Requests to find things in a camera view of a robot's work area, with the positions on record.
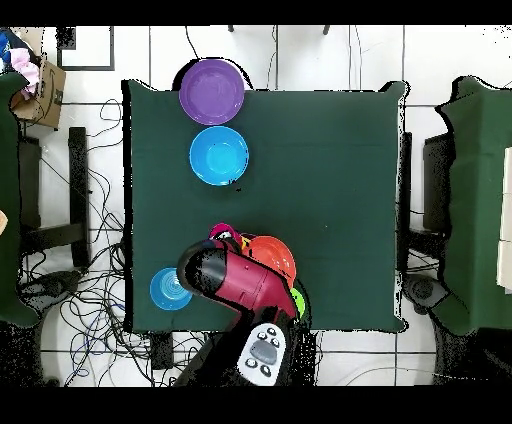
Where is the pink-red small bowl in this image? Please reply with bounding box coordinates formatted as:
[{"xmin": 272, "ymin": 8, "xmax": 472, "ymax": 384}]
[{"xmin": 208, "ymin": 222, "xmax": 244, "ymax": 246}]

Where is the orange large bowl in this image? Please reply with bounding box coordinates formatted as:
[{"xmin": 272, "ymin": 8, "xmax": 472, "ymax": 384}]
[{"xmin": 241, "ymin": 234, "xmax": 298, "ymax": 290}]

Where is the blue large bowl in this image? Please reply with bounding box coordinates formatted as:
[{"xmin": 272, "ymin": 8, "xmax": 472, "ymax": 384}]
[{"xmin": 188, "ymin": 125, "xmax": 250, "ymax": 187}]

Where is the purple large bowl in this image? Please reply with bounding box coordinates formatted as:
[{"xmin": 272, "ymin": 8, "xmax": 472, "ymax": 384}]
[{"xmin": 178, "ymin": 58, "xmax": 246, "ymax": 127}]

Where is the blue small bowl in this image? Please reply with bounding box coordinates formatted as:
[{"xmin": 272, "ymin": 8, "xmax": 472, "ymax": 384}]
[{"xmin": 148, "ymin": 266, "xmax": 194, "ymax": 312}]

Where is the green small bowl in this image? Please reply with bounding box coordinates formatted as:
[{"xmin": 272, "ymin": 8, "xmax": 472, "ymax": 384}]
[{"xmin": 289, "ymin": 286, "xmax": 307, "ymax": 320}]

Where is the black power strip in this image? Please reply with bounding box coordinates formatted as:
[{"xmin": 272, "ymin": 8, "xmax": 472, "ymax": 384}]
[{"xmin": 150, "ymin": 331, "xmax": 175, "ymax": 371}]

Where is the dark green tablecloth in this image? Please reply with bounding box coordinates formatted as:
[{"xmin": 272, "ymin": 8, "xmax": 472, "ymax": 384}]
[{"xmin": 121, "ymin": 78, "xmax": 410, "ymax": 334}]

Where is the black metal stand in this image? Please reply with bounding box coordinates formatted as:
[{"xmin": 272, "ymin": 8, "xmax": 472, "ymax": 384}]
[{"xmin": 17, "ymin": 126, "xmax": 92, "ymax": 270}]

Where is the black chair base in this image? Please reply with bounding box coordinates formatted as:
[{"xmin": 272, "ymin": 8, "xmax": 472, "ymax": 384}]
[
  {"xmin": 17, "ymin": 269, "xmax": 83, "ymax": 317},
  {"xmin": 401, "ymin": 273, "xmax": 451, "ymax": 315}
]

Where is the black cabinet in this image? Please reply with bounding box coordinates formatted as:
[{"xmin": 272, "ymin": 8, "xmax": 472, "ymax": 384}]
[{"xmin": 421, "ymin": 133, "xmax": 455, "ymax": 235}]

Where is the cardboard box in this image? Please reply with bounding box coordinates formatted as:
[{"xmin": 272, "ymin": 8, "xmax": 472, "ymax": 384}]
[{"xmin": 9, "ymin": 27, "xmax": 68, "ymax": 130}]

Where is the green cloth covered table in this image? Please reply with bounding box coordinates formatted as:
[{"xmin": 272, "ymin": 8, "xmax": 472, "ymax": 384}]
[
  {"xmin": 433, "ymin": 75, "xmax": 512, "ymax": 337},
  {"xmin": 0, "ymin": 71, "xmax": 41, "ymax": 329}
]

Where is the pink cloth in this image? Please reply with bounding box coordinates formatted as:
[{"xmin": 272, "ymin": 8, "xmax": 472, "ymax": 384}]
[{"xmin": 8, "ymin": 47, "xmax": 41, "ymax": 101}]

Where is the blue item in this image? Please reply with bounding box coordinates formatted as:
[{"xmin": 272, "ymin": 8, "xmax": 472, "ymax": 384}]
[{"xmin": 0, "ymin": 31, "xmax": 17, "ymax": 73}]

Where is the tangle of black cables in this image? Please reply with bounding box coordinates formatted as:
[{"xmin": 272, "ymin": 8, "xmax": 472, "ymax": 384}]
[{"xmin": 17, "ymin": 97, "xmax": 201, "ymax": 387}]

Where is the black cable with connector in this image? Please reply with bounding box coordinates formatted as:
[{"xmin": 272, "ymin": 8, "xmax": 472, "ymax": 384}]
[{"xmin": 184, "ymin": 25, "xmax": 201, "ymax": 61}]

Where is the black square frame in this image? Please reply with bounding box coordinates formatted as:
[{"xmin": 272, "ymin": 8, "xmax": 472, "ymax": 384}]
[{"xmin": 55, "ymin": 25, "xmax": 116, "ymax": 72}]

